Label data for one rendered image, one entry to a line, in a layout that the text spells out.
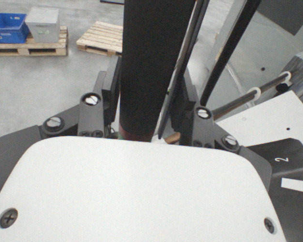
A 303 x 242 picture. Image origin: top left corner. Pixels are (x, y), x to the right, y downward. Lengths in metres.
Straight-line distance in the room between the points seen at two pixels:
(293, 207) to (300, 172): 0.06
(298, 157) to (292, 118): 0.25
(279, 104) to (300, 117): 0.07
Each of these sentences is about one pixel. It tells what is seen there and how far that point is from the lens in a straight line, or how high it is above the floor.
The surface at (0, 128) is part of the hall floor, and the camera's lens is 2.29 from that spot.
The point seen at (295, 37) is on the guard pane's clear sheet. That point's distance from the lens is 1.08.
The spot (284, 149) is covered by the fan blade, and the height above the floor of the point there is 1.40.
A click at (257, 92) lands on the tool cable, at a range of 0.41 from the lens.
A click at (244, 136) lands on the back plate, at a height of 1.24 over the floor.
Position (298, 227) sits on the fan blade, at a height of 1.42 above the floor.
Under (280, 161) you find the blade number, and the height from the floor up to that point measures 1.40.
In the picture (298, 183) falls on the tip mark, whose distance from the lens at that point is 0.28.
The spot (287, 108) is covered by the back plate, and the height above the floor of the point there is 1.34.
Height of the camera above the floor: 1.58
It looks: 49 degrees down
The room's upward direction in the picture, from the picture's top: 15 degrees clockwise
